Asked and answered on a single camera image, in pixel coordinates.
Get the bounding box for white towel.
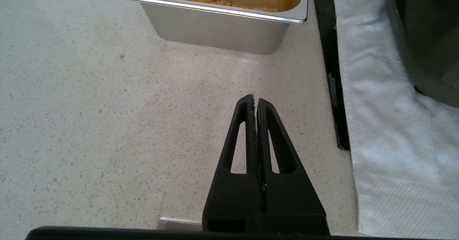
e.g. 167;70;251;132
330;0;459;240

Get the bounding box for stainless steel tray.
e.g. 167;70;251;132
115;0;311;55

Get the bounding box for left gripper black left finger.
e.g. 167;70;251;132
202;94;266;232

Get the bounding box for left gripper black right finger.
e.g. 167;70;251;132
257;98;330;234

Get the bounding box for yellow corn kernels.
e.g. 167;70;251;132
174;0;278;13

